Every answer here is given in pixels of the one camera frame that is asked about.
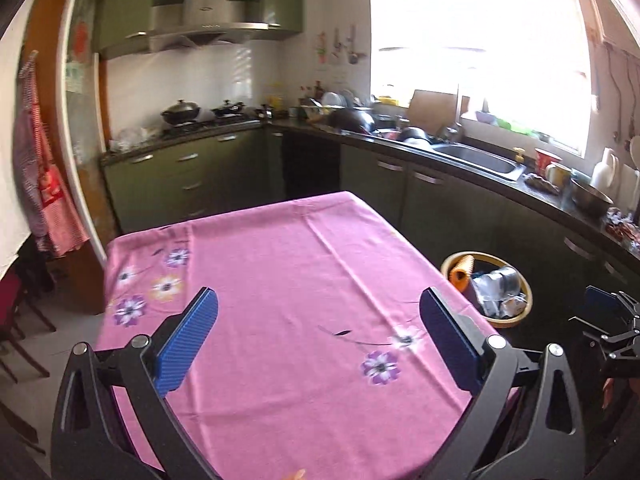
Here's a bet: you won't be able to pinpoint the clear plastic bottle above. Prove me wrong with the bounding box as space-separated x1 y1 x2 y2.
472 266 521 304

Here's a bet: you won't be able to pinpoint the orange foam fruit net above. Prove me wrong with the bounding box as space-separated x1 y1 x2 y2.
449 254 475 292

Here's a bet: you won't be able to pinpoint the green lower kitchen cabinets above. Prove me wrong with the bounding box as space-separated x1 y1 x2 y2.
100 122 639 299

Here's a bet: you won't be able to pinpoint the yellow-rimmed trash bin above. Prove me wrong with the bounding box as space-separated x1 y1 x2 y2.
440 252 534 330

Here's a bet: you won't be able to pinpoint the person's right hand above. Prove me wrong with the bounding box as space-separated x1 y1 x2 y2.
602 378 615 410

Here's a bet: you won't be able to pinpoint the steel bowl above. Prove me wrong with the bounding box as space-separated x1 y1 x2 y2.
570 178 614 219

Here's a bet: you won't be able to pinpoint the white jug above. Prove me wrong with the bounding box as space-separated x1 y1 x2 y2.
590 148 620 200

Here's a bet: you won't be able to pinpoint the dark wooden chair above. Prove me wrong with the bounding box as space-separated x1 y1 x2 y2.
1 256 58 378

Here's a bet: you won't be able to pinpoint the red cup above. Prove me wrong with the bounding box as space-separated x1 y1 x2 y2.
535 148 562 178

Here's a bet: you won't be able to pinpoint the stainless steel sink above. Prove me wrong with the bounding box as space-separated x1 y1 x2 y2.
431 143 525 181

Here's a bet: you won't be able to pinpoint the pink floral tablecloth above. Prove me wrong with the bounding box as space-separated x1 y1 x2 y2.
96 192 476 479

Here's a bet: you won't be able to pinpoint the red checkered apron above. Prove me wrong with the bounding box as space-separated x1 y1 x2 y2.
12 51 88 259

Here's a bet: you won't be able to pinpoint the chrome faucet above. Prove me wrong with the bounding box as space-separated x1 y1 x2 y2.
442 87 464 142

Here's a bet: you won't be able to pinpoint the wooden cutting board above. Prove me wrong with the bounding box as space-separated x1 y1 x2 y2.
407 90 470 136

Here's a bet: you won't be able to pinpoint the clear plastic bag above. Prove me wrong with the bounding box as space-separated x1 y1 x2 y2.
110 127 158 153

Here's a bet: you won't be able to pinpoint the black wok with lid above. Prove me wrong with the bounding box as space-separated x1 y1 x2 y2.
160 100 201 126

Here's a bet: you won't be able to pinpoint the large black wok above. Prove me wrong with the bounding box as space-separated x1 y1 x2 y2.
326 108 375 134

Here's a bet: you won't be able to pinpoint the small black lidded pan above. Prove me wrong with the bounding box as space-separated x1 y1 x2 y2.
212 100 246 120

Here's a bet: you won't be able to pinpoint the steel range hood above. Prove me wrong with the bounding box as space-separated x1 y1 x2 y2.
126 0 281 52

